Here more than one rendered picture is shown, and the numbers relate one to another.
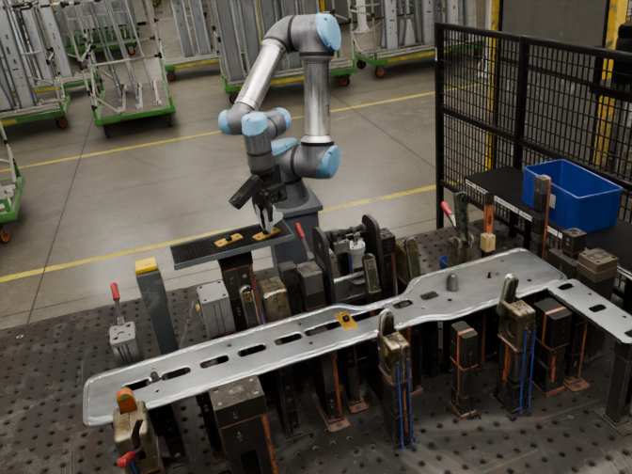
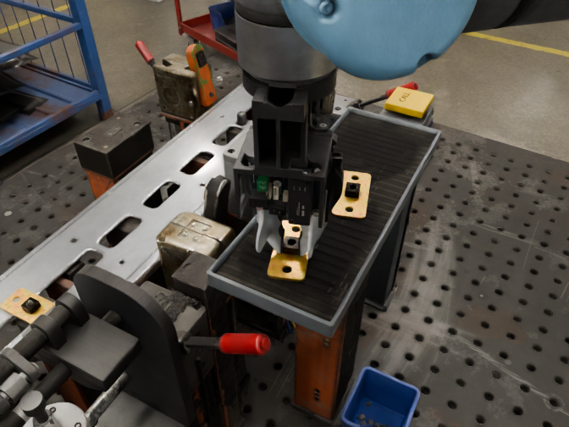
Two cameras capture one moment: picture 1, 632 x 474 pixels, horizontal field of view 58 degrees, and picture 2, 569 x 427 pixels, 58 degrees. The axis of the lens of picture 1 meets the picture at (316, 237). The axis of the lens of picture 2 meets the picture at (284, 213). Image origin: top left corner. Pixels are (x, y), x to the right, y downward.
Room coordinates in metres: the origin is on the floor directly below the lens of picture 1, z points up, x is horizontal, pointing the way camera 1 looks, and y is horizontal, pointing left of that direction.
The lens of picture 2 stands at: (1.83, -0.12, 1.55)
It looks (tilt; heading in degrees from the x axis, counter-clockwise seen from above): 42 degrees down; 135
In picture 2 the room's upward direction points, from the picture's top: straight up
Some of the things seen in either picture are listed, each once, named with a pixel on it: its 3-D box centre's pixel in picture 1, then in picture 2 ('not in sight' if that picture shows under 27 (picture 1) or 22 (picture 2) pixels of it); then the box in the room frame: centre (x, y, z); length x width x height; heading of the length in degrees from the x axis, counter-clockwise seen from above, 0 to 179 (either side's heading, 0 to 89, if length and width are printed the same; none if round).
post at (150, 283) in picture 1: (164, 328); (389, 215); (1.48, 0.51, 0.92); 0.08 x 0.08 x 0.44; 17
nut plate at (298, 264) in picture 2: (266, 232); (291, 246); (1.57, 0.15, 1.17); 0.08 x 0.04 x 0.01; 125
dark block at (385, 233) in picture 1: (387, 289); not in sight; (1.57, -0.21, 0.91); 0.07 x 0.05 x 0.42; 17
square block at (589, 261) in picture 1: (591, 307); not in sight; (1.38, -0.80, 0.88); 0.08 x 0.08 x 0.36; 17
